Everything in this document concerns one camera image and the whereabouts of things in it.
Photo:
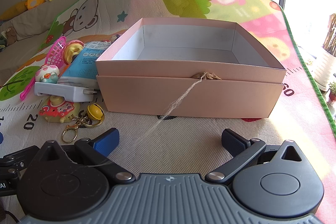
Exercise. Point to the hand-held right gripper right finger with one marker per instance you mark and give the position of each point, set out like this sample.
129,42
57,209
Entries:
233,141

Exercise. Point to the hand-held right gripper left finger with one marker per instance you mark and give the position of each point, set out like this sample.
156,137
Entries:
107,141

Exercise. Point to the pink yellow toy camera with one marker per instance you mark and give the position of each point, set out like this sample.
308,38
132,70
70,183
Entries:
60,109

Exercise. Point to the pink cardboard box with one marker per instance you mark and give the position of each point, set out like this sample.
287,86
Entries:
183,98

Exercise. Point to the white charger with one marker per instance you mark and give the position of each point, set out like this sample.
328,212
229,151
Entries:
60,91

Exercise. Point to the blue tissue packet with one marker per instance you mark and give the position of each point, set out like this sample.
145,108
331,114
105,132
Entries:
81,66

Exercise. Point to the pink teal mushroom toy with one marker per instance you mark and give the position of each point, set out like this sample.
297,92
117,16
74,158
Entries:
46,73

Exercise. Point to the round pink yellow toy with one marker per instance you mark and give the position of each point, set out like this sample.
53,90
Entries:
73,52

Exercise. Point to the pink toy net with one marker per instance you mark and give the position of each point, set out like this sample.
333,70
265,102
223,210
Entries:
56,52

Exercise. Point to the small potted plant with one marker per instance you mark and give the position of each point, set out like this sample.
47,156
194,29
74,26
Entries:
332,92

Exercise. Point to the white plant pot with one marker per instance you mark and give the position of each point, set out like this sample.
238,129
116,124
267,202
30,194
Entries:
325,69

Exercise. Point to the brown plush toy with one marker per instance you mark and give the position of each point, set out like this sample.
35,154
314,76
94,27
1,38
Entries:
10,35

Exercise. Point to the beige covered sofa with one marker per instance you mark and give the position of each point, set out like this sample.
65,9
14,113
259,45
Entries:
31,22

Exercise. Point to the dried plant stalks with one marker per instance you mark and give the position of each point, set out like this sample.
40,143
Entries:
331,32

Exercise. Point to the long yellow plush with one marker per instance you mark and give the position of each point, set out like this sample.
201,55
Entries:
13,11

